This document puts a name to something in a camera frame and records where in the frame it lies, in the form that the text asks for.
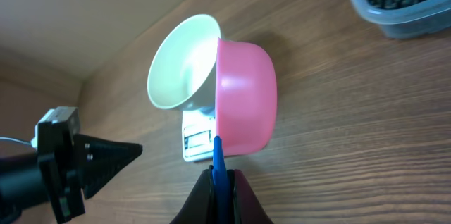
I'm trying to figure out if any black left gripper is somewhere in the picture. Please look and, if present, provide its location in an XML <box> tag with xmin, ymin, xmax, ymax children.
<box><xmin>1</xmin><ymin>122</ymin><xmax>143</xmax><ymax>223</ymax></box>

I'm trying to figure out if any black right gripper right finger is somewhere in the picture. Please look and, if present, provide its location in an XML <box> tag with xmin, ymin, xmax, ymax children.
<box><xmin>228</xmin><ymin>169</ymin><xmax>273</xmax><ymax>224</ymax></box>

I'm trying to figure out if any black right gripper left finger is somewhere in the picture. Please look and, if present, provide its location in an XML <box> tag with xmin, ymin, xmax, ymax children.
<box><xmin>171</xmin><ymin>169</ymin><xmax>216</xmax><ymax>224</ymax></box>

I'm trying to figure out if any pink scoop with blue handle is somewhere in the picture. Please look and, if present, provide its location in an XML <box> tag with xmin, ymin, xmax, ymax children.
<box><xmin>211</xmin><ymin>39</ymin><xmax>278</xmax><ymax>223</ymax></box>

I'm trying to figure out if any white digital kitchen scale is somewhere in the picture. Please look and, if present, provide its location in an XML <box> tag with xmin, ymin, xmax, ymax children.
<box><xmin>181</xmin><ymin>106</ymin><xmax>216</xmax><ymax>162</ymax></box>

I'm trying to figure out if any white bowl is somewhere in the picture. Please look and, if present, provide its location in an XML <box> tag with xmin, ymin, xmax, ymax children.
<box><xmin>147</xmin><ymin>14</ymin><xmax>221</xmax><ymax>111</ymax></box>

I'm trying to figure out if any clear plastic container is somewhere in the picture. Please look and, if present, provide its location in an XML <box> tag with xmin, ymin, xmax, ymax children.
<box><xmin>350</xmin><ymin>0</ymin><xmax>450</xmax><ymax>39</ymax></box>

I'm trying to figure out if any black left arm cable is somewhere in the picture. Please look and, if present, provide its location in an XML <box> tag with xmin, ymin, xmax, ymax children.
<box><xmin>0</xmin><ymin>136</ymin><xmax>35</xmax><ymax>147</ymax></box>

